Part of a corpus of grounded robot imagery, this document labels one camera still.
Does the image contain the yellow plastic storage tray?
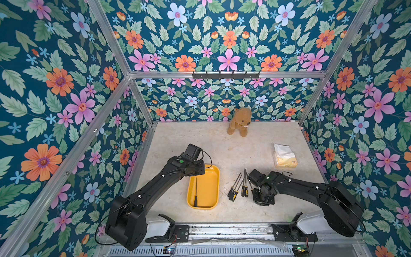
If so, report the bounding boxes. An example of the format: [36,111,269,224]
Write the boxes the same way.
[186,165,220,210]

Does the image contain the file tool yellow black handle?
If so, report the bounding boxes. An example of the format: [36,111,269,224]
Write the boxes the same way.
[194,177,198,207]

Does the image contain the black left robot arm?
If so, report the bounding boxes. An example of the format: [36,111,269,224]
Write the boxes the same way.
[105,144,205,251]

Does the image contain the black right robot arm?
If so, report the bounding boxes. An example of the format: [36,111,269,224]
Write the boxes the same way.
[247,169,364,238]

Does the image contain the yellow tissue pack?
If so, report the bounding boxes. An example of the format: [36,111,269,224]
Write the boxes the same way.
[273,144,298,168]

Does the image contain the brown teddy bear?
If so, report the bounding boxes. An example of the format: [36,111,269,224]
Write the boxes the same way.
[227,108,252,137]

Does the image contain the white ventilation grille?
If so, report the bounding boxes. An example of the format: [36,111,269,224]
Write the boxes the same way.
[108,245,294,257]

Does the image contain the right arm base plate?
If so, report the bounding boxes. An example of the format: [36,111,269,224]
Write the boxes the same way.
[271,223,318,242]

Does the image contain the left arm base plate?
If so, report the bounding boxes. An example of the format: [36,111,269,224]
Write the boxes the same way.
[145,225,190,243]

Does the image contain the black wall hook rail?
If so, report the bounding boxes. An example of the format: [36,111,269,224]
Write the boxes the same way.
[192,71,260,80]

